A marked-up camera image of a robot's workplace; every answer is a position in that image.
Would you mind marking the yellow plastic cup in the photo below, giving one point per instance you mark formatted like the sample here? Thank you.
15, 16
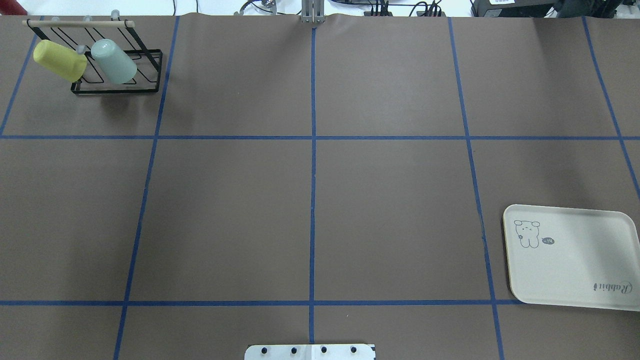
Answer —
63, 61

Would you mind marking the black wire cup rack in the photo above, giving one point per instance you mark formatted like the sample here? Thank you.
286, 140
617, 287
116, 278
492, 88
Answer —
81, 34

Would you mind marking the grey metal camera pole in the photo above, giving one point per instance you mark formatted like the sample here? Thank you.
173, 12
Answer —
312, 11

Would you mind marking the cream rabbit print tray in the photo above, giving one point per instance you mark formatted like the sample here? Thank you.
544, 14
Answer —
572, 257

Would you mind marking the light green plastic cup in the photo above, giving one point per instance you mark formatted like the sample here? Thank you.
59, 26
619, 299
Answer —
116, 65

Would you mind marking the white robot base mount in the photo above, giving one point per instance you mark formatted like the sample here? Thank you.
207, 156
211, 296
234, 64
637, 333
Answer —
338, 351

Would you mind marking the black mini computer box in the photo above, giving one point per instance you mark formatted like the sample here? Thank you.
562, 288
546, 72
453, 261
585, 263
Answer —
511, 8

